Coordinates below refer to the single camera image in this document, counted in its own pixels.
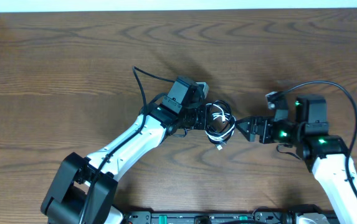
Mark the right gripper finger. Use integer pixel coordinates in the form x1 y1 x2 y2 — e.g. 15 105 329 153
236 124 255 142
236 116 259 126

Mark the white USB cable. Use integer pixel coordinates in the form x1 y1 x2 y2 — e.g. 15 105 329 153
205 104 236 151

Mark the black USB cable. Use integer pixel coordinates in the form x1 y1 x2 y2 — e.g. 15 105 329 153
204 100 237 146

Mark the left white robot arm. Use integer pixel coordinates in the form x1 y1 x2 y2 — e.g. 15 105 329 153
40 77 209 223

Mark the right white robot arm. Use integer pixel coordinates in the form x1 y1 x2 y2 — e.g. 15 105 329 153
236 92 357 223

